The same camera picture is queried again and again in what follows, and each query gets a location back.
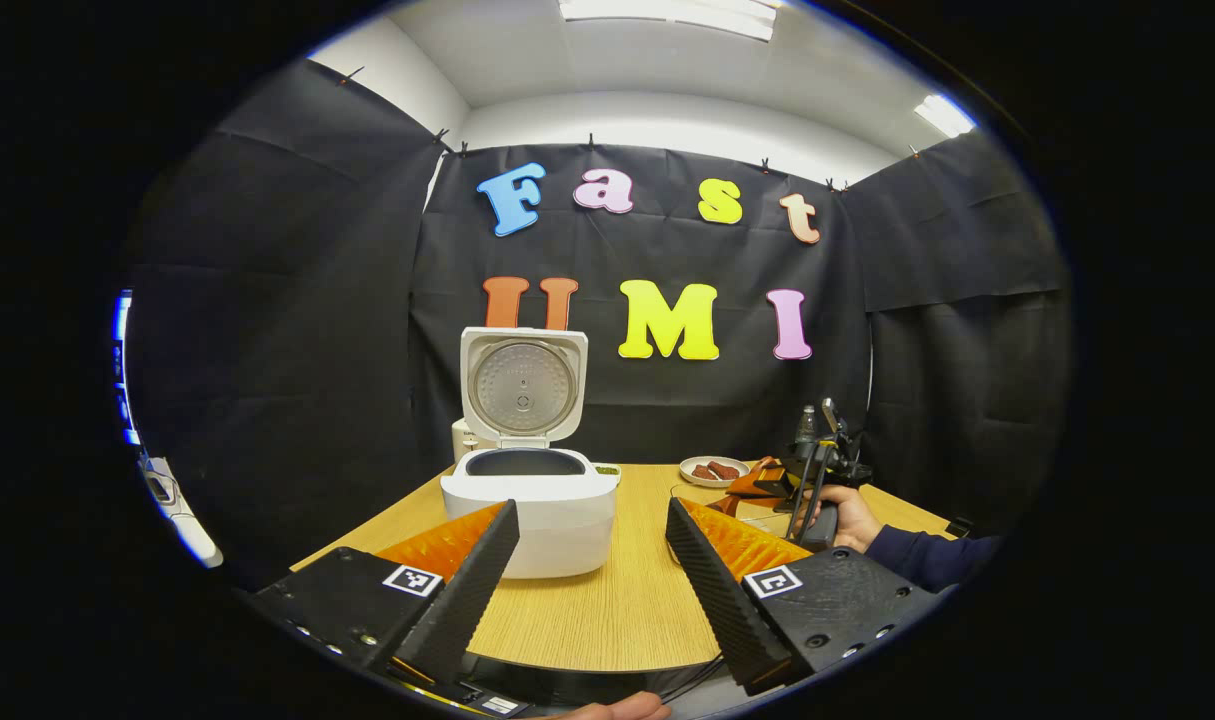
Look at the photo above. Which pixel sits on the small ceiling light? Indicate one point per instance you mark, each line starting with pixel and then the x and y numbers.
pixel 945 115

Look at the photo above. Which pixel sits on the computer monitor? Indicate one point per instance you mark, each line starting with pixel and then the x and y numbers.
pixel 122 365

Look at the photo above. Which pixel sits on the white round plate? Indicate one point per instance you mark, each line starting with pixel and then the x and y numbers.
pixel 687 474

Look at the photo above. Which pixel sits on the white rice cooker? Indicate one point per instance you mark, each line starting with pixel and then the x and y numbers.
pixel 557 540

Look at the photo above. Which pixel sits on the long ceiling light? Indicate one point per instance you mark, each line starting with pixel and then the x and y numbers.
pixel 667 12

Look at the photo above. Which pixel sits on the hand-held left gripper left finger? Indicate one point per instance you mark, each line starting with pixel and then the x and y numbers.
pixel 462 600

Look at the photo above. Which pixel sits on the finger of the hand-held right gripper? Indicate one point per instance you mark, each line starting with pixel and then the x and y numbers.
pixel 737 506
pixel 759 480

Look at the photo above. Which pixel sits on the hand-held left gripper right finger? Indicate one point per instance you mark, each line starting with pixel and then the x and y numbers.
pixel 722 600

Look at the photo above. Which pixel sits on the black backdrop cloth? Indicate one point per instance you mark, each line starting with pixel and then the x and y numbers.
pixel 317 300

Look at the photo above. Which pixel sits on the white side table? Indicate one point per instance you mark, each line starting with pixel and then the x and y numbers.
pixel 177 510

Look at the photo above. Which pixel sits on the clear water bottle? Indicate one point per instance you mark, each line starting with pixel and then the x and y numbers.
pixel 805 425

